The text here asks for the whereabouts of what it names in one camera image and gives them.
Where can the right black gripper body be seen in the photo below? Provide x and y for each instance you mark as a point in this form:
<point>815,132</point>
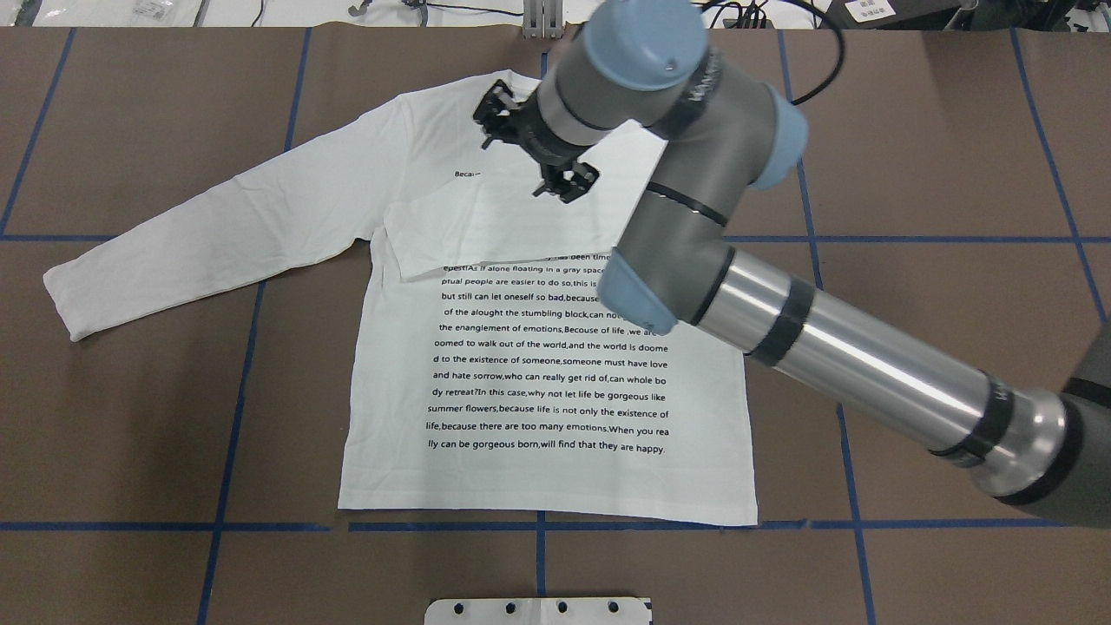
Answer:
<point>544,148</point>

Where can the white long-sleeve printed shirt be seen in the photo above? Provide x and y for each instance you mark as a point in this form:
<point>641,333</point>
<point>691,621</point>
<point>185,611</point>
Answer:
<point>487,375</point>

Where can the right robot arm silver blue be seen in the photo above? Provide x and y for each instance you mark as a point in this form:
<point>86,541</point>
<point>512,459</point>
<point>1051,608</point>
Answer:
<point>1042,452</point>

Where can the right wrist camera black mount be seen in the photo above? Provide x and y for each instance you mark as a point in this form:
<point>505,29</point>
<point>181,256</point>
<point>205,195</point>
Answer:
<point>504,119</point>

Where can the aluminium frame post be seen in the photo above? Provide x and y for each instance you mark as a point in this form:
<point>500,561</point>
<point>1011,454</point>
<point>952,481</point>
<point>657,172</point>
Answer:
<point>543,19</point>

